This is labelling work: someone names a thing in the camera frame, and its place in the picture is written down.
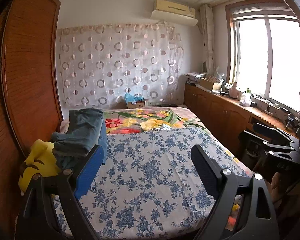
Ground teal grey cotton shorts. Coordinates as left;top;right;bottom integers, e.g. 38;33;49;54
51;108;104;158

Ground right hand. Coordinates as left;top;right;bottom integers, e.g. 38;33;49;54
269;172;300;207

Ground wooden sideboard cabinet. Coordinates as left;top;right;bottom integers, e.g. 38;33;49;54
184;83;285;157

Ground pink bottle on sideboard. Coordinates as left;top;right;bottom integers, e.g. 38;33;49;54
229;81;238;99

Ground folded blue jeans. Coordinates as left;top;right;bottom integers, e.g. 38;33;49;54
52;119;107;169

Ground cardboard box on sideboard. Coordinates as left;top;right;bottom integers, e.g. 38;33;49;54
198;78;222;90

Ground blue floral bed sheet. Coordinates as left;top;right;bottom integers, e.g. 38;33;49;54
79;127;253;239

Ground window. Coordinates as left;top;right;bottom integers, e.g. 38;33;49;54
225;0;300;112

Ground colourful floral blanket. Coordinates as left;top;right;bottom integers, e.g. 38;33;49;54
103;107;205;134

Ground wooden wardrobe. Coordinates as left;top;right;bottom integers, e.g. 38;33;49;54
0;0;62;239

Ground pink circle-pattern curtain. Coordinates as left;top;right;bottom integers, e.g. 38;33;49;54
56;23;184;108

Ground wall air conditioner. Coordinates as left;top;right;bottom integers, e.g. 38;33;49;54
151;0;198;27

